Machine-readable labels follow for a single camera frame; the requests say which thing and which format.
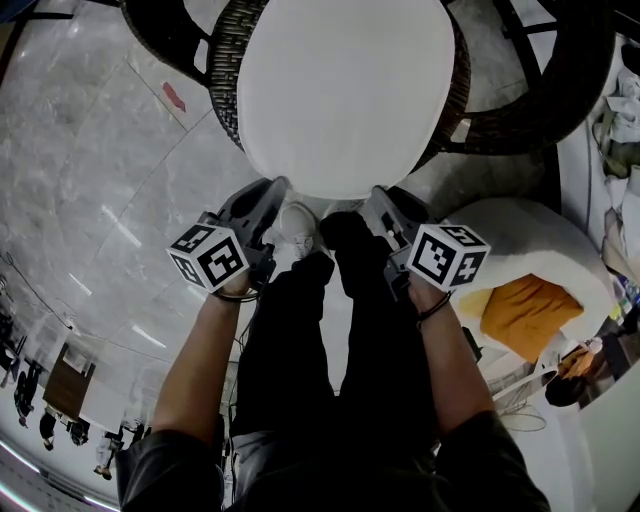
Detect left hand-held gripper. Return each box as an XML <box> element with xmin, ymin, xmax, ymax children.
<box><xmin>166</xmin><ymin>175</ymin><xmax>291</xmax><ymax>295</ymax></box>

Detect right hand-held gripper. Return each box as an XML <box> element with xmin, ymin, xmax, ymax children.
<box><xmin>368</xmin><ymin>184</ymin><xmax>492</xmax><ymax>302</ymax></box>

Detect white seat cushion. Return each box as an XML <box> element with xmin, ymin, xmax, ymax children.
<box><xmin>236</xmin><ymin>0</ymin><xmax>456</xmax><ymax>201</ymax></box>

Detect dark wicker chair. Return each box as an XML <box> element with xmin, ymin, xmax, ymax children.
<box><xmin>118</xmin><ymin>0</ymin><xmax>617</xmax><ymax>174</ymax></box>

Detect person's left forearm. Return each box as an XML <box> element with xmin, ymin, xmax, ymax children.
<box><xmin>149</xmin><ymin>279</ymin><xmax>256</xmax><ymax>449</ymax></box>

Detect person's right forearm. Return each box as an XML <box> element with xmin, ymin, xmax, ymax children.
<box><xmin>407</xmin><ymin>272</ymin><xmax>499</xmax><ymax>441</ymax></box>

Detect person's left white shoe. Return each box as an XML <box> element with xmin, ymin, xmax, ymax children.
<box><xmin>276</xmin><ymin>200</ymin><xmax>321</xmax><ymax>260</ymax></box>

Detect black wristband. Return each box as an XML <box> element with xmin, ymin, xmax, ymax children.
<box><xmin>415</xmin><ymin>290</ymin><xmax>454</xmax><ymax>331</ymax></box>

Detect red floor sticker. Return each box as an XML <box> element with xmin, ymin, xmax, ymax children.
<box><xmin>161</xmin><ymin>81</ymin><xmax>187</xmax><ymax>114</ymax></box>

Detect person's black trousers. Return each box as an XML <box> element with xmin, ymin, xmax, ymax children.
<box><xmin>229</xmin><ymin>210</ymin><xmax>444</xmax><ymax>451</ymax></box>

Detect black waist device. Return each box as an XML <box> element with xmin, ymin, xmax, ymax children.
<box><xmin>462</xmin><ymin>325</ymin><xmax>484</xmax><ymax>364</ymax></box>

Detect orange bag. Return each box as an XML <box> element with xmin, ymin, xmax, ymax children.
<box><xmin>559</xmin><ymin>344</ymin><xmax>601</xmax><ymax>381</ymax></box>

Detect black bag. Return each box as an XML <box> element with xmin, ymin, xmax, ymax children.
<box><xmin>543</xmin><ymin>374</ymin><xmax>591</xmax><ymax>409</ymax></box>

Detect brown wooden table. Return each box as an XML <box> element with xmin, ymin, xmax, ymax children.
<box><xmin>42</xmin><ymin>341</ymin><xmax>97</xmax><ymax>422</ymax></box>

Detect pile of white bags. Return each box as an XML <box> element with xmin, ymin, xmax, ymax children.
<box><xmin>592</xmin><ymin>67</ymin><xmax>640</xmax><ymax>271</ymax></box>

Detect person's dark grey shirt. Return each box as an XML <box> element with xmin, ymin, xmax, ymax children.
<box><xmin>114</xmin><ymin>408</ymin><xmax>552</xmax><ymax>512</ymax></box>

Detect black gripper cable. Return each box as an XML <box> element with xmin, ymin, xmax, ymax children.
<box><xmin>212</xmin><ymin>287</ymin><xmax>264</xmax><ymax>351</ymax></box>

